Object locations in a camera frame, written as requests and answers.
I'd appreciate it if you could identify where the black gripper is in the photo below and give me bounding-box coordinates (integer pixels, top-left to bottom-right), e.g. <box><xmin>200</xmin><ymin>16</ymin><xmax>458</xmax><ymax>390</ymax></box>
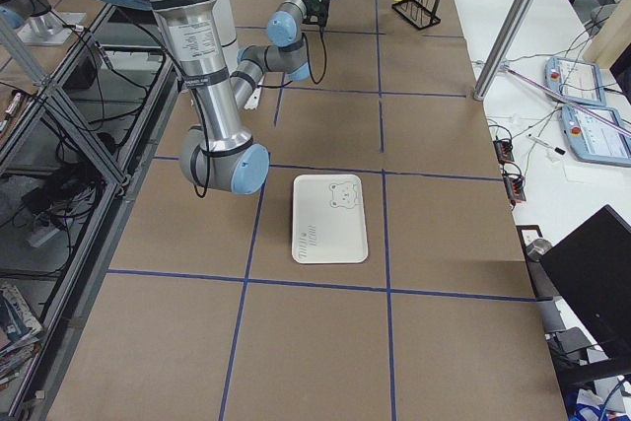
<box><xmin>303</xmin><ymin>0</ymin><xmax>329</xmax><ymax>27</ymax></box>

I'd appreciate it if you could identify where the white bear tray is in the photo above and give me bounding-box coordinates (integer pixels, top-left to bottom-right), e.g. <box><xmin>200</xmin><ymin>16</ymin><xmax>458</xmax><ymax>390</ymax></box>
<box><xmin>292</xmin><ymin>174</ymin><xmax>369</xmax><ymax>265</ymax></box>

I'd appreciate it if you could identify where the upper orange power strip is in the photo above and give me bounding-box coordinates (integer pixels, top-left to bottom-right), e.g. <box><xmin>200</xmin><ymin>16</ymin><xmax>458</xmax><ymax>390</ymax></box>
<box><xmin>493</xmin><ymin>138</ymin><xmax>514</xmax><ymax>164</ymax></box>

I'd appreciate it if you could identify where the orange power strip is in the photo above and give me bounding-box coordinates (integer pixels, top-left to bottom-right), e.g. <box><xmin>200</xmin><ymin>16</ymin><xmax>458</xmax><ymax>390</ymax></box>
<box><xmin>503</xmin><ymin>175</ymin><xmax>526</xmax><ymax>204</ymax></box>
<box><xmin>493</xmin><ymin>138</ymin><xmax>514</xmax><ymax>164</ymax></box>

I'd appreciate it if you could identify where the black marker pen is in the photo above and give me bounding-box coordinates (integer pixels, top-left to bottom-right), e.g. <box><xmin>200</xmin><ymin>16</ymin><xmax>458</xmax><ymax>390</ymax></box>
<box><xmin>526</xmin><ymin>134</ymin><xmax>566</xmax><ymax>156</ymax></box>

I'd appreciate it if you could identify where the lower orange power strip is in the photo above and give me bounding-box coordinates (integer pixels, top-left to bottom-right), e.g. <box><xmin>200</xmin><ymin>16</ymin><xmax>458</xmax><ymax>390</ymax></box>
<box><xmin>503</xmin><ymin>175</ymin><xmax>526</xmax><ymax>204</ymax></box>

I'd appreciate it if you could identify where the upper teach pendant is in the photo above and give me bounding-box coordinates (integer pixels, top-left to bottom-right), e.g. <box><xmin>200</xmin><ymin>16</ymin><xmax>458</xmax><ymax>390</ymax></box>
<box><xmin>545</xmin><ymin>56</ymin><xmax>606</xmax><ymax>106</ymax></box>

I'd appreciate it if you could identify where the teach pendant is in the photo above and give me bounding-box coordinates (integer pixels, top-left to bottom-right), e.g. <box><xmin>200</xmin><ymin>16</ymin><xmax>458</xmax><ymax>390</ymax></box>
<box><xmin>561</xmin><ymin>105</ymin><xmax>630</xmax><ymax>168</ymax></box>
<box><xmin>545</xmin><ymin>56</ymin><xmax>606</xmax><ymax>106</ymax></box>

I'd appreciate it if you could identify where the lower teach pendant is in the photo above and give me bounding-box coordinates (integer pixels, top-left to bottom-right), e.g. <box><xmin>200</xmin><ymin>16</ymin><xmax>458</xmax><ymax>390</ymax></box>
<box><xmin>561</xmin><ymin>105</ymin><xmax>630</xmax><ymax>168</ymax></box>

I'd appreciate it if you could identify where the pink rod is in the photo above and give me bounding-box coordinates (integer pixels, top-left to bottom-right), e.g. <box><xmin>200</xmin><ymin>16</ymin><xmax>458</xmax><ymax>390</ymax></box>
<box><xmin>502</xmin><ymin>67</ymin><xmax>631</xmax><ymax>138</ymax></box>

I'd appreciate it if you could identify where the silver metal cylinder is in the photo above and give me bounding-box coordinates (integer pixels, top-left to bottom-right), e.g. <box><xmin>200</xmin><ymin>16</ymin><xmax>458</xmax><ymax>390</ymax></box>
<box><xmin>526</xmin><ymin>238</ymin><xmax>553</xmax><ymax>262</ymax></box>

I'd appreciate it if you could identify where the stack of magazines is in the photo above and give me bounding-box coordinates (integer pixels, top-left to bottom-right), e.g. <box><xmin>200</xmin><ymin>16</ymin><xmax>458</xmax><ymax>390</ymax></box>
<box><xmin>1</xmin><ymin>280</ymin><xmax>43</xmax><ymax>389</ymax></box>

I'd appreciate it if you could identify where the black wire cup rack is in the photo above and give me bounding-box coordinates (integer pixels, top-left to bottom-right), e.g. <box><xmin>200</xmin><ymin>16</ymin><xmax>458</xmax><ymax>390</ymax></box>
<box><xmin>391</xmin><ymin>0</ymin><xmax>441</xmax><ymax>30</ymax></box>

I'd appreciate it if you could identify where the white camera pole base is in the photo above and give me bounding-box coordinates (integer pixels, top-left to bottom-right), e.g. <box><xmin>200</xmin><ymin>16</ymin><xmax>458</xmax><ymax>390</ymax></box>
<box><xmin>213</xmin><ymin>0</ymin><xmax>239</xmax><ymax>72</ymax></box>

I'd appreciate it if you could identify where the aluminium frame post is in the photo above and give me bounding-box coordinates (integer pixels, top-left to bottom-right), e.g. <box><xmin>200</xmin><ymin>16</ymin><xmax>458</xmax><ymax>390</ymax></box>
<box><xmin>473</xmin><ymin>0</ymin><xmax>533</xmax><ymax>101</ymax></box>

